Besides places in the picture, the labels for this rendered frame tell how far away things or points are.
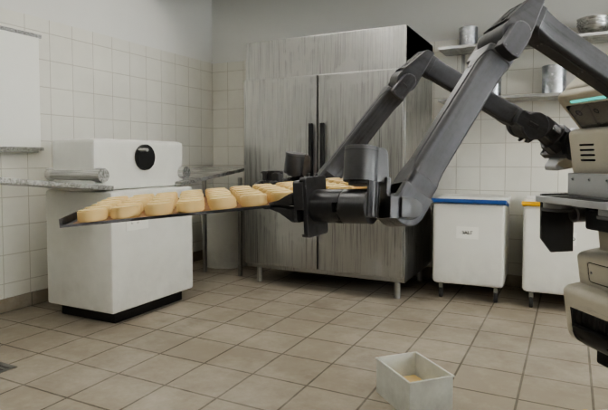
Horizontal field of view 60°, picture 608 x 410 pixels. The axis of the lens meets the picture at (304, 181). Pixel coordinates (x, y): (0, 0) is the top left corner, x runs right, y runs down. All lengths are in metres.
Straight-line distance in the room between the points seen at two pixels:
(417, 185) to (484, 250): 3.26
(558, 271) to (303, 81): 2.33
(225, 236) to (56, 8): 2.42
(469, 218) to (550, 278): 0.68
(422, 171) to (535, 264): 3.24
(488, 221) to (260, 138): 1.91
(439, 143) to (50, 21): 3.88
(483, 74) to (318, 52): 3.36
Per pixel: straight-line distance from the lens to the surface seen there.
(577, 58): 1.15
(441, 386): 2.43
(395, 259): 4.01
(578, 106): 1.52
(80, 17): 4.72
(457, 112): 0.95
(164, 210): 0.96
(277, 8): 5.60
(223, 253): 5.20
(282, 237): 4.37
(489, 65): 1.01
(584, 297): 1.54
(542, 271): 4.10
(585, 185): 1.53
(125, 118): 4.90
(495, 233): 4.10
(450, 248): 4.15
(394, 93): 1.44
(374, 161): 0.86
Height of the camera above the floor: 1.07
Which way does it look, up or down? 3 degrees down
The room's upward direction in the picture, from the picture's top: straight up
